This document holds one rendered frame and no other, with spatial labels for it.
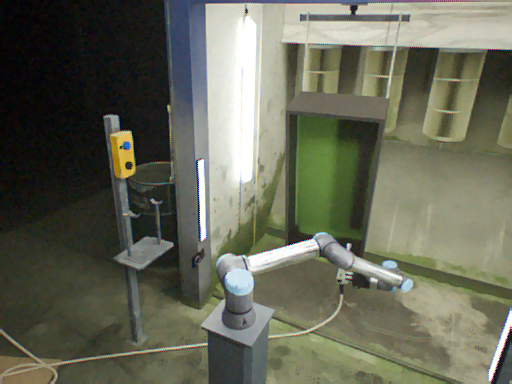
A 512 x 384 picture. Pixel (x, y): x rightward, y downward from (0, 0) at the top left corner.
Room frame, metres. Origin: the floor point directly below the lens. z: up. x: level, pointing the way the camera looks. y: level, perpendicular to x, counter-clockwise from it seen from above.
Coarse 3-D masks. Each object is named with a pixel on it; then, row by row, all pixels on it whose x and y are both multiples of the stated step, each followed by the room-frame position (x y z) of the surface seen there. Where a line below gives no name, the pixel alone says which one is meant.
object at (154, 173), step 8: (136, 168) 3.43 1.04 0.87; (144, 168) 3.46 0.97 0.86; (152, 168) 3.47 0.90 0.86; (160, 168) 3.47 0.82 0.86; (168, 168) 3.48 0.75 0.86; (136, 176) 3.25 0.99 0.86; (144, 176) 3.26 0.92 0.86; (152, 176) 3.26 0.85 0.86; (160, 176) 3.26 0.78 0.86; (168, 176) 3.27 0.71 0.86
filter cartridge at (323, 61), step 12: (312, 48) 3.75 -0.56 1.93; (324, 48) 3.69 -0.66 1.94; (336, 48) 3.71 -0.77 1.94; (312, 60) 3.73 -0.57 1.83; (324, 60) 3.70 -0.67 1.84; (336, 60) 3.73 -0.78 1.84; (312, 72) 3.73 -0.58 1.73; (324, 72) 3.69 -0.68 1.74; (336, 72) 3.75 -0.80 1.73; (312, 84) 3.73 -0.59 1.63; (324, 84) 3.71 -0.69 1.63; (336, 84) 3.76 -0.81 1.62
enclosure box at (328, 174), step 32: (320, 96) 2.70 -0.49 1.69; (352, 96) 2.66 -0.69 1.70; (288, 128) 2.52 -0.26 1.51; (320, 128) 2.81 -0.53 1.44; (352, 128) 2.73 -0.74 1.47; (384, 128) 2.55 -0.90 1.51; (288, 160) 2.56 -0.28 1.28; (320, 160) 2.86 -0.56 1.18; (352, 160) 2.77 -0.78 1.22; (288, 192) 2.61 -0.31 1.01; (320, 192) 2.91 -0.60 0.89; (352, 192) 2.81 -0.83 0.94; (288, 224) 2.78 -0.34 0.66; (320, 224) 2.97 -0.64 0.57; (352, 224) 2.86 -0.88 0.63
